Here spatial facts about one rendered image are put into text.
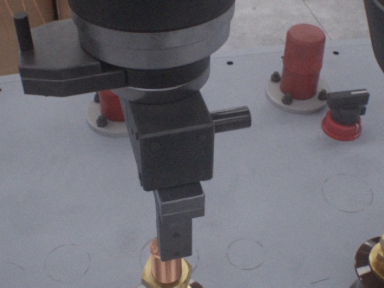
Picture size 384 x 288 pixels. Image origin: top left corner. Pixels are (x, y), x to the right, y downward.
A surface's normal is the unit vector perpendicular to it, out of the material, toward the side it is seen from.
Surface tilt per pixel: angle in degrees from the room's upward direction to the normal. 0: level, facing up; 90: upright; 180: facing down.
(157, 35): 90
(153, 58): 90
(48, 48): 0
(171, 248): 90
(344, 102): 90
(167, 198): 0
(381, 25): 126
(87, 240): 0
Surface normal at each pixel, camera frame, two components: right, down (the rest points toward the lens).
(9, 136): 0.01, -0.74
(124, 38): -0.27, 0.65
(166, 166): 0.26, 0.65
